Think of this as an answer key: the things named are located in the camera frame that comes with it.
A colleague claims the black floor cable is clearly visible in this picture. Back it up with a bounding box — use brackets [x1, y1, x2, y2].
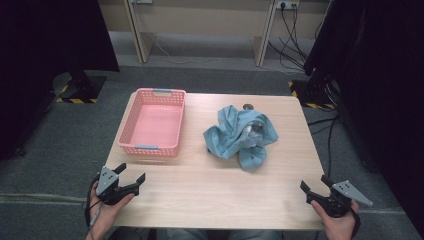
[307, 114, 342, 128]

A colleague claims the person's right hand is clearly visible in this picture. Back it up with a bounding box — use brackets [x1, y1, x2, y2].
[311, 200, 361, 240]

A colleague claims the person's left hand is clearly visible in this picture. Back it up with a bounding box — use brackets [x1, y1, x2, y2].
[87, 181, 136, 236]

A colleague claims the black stand base striped tape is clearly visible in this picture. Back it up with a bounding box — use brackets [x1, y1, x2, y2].
[288, 78, 338, 111]
[53, 70, 108, 105]

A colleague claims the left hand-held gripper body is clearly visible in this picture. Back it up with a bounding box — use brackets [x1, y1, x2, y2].
[95, 165, 140, 206]

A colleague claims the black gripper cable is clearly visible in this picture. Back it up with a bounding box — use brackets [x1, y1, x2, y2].
[84, 179, 102, 240]
[349, 207, 362, 240]

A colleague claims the pink perforated plastic basket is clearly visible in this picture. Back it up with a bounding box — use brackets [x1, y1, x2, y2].
[117, 87, 187, 158]

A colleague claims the white desk leg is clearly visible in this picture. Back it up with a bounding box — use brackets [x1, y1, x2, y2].
[251, 0, 278, 67]
[123, 0, 157, 64]

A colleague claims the black power cable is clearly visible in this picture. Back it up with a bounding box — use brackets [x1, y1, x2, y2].
[278, 3, 310, 69]
[268, 3, 310, 72]

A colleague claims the black curtain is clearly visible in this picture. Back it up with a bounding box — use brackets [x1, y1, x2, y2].
[303, 0, 424, 231]
[0, 0, 120, 162]

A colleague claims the light blue crumpled garment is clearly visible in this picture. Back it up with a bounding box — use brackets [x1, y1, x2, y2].
[203, 104, 279, 170]

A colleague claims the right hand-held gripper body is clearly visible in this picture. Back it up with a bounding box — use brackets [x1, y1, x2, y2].
[306, 180, 374, 219]

